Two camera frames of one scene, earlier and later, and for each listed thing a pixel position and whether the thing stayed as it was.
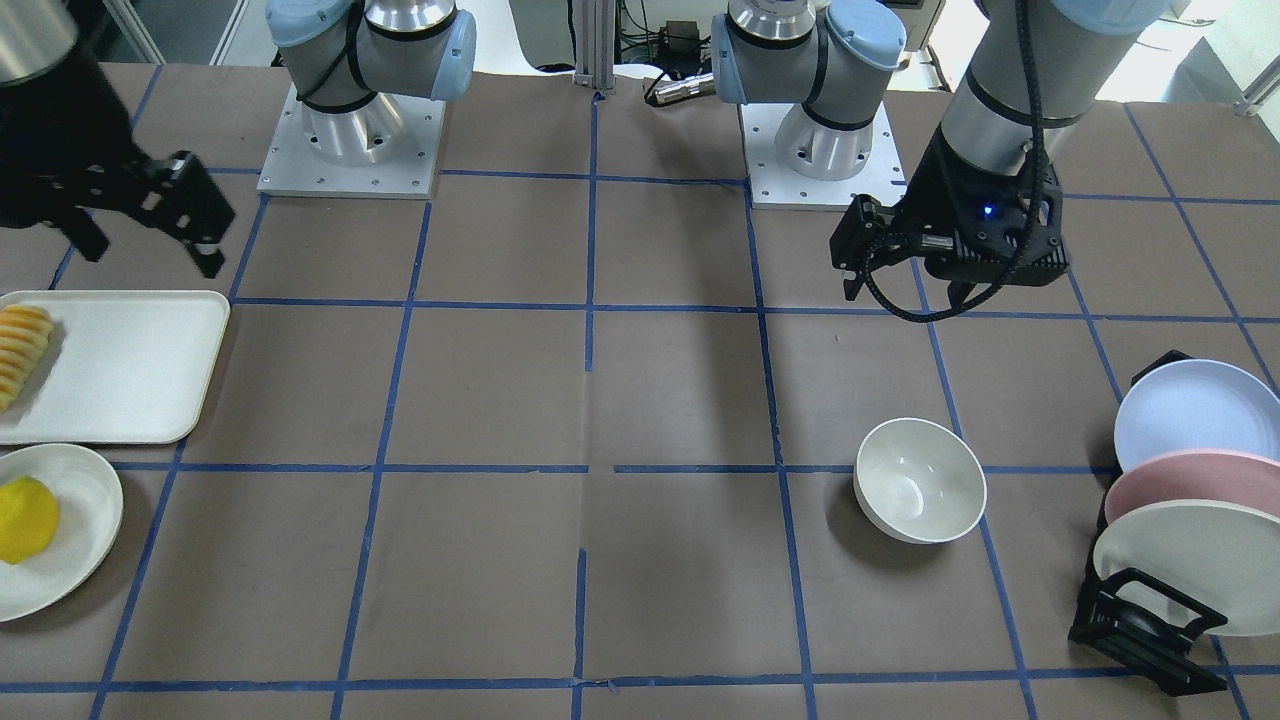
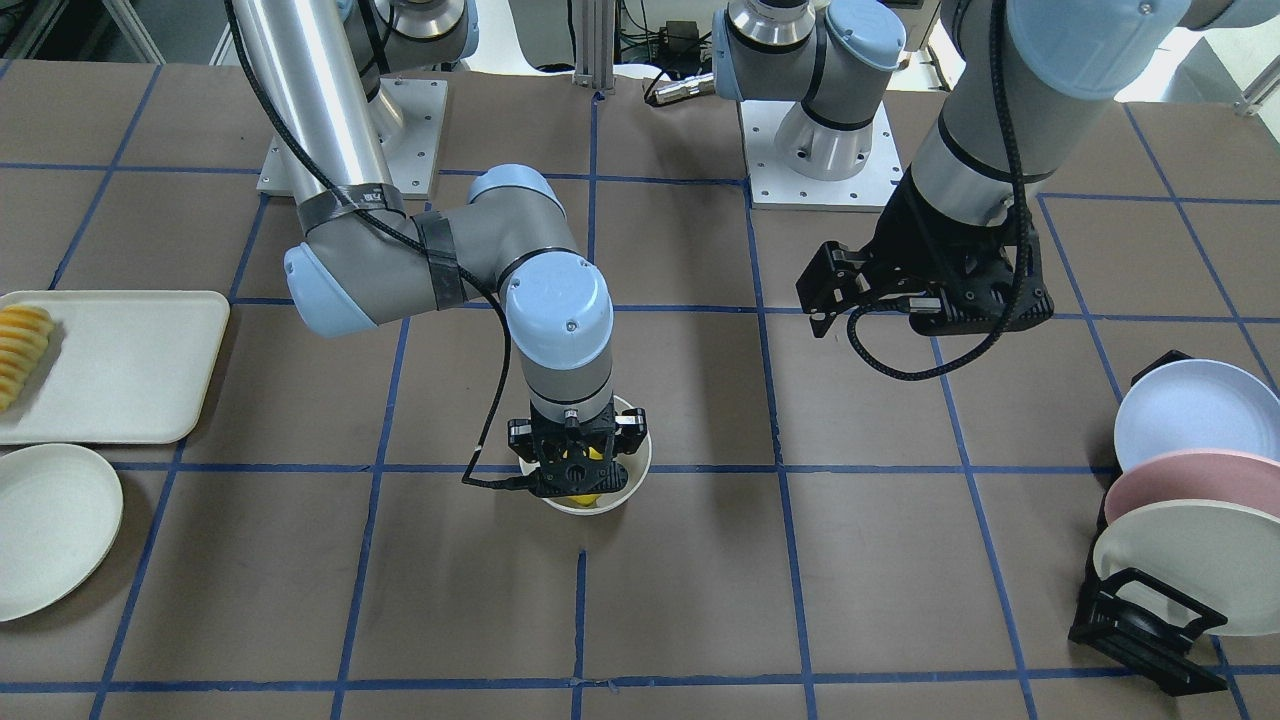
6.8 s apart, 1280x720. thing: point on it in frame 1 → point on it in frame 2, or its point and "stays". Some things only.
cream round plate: (89, 492) stays
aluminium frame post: (595, 44) stays
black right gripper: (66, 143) → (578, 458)
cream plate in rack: (1223, 556) stays
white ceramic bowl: (919, 481) → (637, 463)
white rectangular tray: (130, 367) stays
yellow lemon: (29, 519) → (585, 499)
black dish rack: (1140, 627) stays
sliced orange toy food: (24, 331) stays
